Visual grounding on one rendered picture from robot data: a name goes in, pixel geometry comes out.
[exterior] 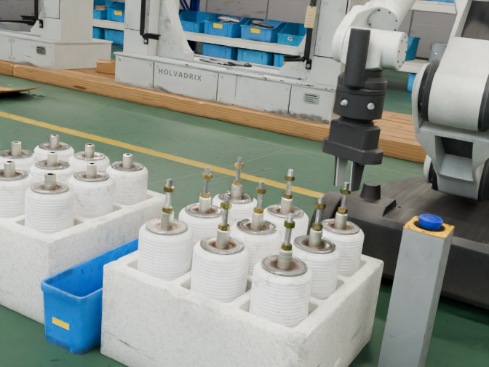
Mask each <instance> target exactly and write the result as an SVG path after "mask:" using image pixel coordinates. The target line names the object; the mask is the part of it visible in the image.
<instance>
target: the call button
mask: <svg viewBox="0 0 489 367"><path fill-rule="evenodd" d="M418 221H419V222H420V225H421V226H423V227H425V228H427V229H439V227H440V226H442V223H443V220H442V219H441V218H440V217H438V216H434V215H431V214H422V215H420V216H419V217H418Z"/></svg>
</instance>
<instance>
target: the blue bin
mask: <svg viewBox="0 0 489 367"><path fill-rule="evenodd" d="M138 240H139V238H135V239H134V240H131V241H129V242H126V243H125V244H122V245H120V246H118V247H115V248H113V249H111V250H108V251H106V252H105V253H101V254H100V255H98V256H95V257H93V258H91V259H88V260H86V261H83V262H82V263H80V264H77V265H75V266H73V267H70V268H68V269H66V270H63V271H62V272H59V273H57V274H55V275H53V276H50V277H48V278H46V279H43V280H42V281H41V290H42V291H43V298H44V324H45V338H46V340H47V341H48V342H51V343H53V344H55V345H57V346H59V347H62V348H63V349H65V350H68V351H69V352H72V353H74V354H76V355H83V354H84V353H86V352H88V351H90V350H91V349H93V348H94V347H96V346H98V345H99V344H101V326H102V305H103V267H104V265H106V264H108V263H110V262H112V261H117V260H118V259H120V258H121V257H123V256H126V255H128V254H130V253H133V252H135V251H137V250H138V243H139V241H138Z"/></svg>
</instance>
